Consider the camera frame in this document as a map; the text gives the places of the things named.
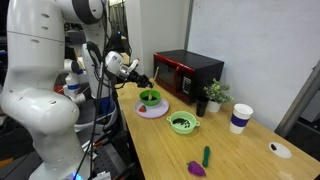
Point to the small potted green plant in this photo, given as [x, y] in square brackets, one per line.
[217, 94]

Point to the red black microwave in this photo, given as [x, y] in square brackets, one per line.
[184, 74]

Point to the mint green strainer bowl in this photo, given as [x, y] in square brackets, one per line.
[182, 122]

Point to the teal toy cucumber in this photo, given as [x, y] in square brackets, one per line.
[206, 156]

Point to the dark green bowl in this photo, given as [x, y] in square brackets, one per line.
[155, 98]

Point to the lilac round plate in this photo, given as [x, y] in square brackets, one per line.
[153, 111]

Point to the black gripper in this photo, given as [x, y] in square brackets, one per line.
[142, 81]

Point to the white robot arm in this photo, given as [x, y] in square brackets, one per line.
[40, 88]

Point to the big beige plastic spoon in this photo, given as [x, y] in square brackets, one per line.
[154, 80]

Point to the black plastic cup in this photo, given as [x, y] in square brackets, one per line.
[201, 106]

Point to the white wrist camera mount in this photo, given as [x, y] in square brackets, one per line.
[126, 70]

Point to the white table cable grommet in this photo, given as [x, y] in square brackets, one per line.
[280, 150]

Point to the white paper cup blue band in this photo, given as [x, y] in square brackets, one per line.
[240, 117]

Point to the red toy strawberry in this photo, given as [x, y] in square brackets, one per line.
[143, 108]

